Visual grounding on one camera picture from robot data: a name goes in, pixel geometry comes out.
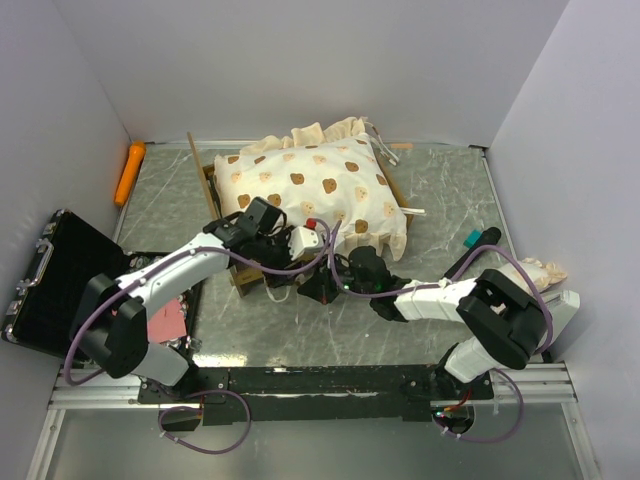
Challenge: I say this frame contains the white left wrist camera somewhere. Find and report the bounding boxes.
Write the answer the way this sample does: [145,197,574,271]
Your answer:
[288,218,324,260]

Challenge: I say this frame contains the orange plastic carrot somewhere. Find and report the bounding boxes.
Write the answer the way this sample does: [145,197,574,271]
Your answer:
[114,141,146,207]

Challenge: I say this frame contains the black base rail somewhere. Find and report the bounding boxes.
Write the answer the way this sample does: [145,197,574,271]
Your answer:
[138,364,494,426]

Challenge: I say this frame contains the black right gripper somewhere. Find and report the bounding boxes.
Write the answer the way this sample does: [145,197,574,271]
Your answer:
[298,253,375,305]

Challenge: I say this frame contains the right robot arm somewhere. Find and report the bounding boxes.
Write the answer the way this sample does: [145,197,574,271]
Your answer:
[298,247,553,399]

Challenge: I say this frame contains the black open carrying case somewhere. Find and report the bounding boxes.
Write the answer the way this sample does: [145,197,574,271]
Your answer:
[0,208,207,359]

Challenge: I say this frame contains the pink paper sheets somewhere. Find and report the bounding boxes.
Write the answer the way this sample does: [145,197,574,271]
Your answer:
[147,298,187,344]

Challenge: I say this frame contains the aluminium frame rail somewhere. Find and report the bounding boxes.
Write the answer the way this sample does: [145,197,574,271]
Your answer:
[48,363,578,410]

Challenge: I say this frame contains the small bear print pillow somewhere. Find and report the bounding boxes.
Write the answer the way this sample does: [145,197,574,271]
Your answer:
[519,258,568,292]

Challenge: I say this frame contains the wooden pet bed frame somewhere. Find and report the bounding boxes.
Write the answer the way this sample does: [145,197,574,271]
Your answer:
[185,130,417,298]

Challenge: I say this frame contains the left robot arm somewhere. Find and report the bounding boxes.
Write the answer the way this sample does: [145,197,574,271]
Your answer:
[63,197,291,402]

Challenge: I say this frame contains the white lint roller box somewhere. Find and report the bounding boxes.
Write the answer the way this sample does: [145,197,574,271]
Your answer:
[542,290,581,343]

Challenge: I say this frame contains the bear print bed mattress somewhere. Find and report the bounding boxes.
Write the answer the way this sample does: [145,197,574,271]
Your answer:
[212,117,410,261]

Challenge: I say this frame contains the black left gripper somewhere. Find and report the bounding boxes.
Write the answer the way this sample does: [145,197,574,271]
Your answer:
[253,225,307,288]

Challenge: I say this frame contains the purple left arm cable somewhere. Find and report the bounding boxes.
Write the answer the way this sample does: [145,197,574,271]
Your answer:
[62,217,346,455]

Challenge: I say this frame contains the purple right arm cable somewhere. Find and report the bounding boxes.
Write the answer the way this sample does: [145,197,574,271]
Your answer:
[324,244,554,447]

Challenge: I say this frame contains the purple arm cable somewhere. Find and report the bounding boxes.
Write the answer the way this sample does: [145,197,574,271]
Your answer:
[62,217,346,455]
[324,244,554,447]

